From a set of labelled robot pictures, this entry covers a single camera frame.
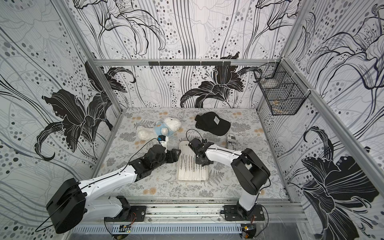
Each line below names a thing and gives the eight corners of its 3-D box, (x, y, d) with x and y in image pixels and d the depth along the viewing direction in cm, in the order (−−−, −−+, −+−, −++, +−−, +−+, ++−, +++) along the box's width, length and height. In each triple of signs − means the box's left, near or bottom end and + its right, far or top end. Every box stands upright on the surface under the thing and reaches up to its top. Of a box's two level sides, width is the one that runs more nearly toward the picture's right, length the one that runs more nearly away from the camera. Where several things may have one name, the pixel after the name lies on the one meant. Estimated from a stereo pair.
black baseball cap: (193, 125, 112) (193, 118, 106) (204, 113, 119) (204, 106, 114) (220, 140, 103) (222, 134, 97) (230, 126, 111) (232, 120, 105)
